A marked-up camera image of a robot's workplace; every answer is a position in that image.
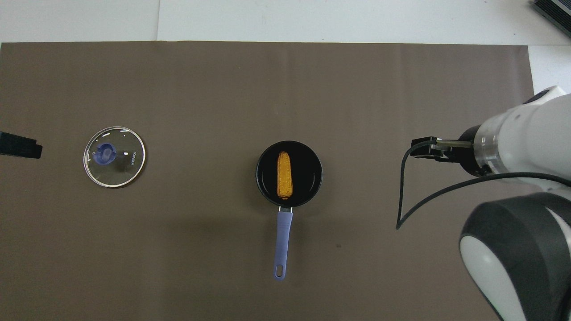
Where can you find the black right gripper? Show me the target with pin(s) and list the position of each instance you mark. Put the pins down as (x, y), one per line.
(468, 154)

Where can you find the glass lid with blue knob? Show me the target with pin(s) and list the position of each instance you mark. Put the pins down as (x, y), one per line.
(120, 169)

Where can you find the yellow corn cob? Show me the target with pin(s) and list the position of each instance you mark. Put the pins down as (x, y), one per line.
(285, 176)

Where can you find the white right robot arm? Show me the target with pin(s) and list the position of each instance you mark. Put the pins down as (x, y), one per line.
(526, 133)

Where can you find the brown table mat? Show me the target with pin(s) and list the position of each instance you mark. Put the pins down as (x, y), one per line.
(178, 245)

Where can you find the dark grey ribbed device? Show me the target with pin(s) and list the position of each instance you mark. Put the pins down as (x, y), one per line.
(555, 11)

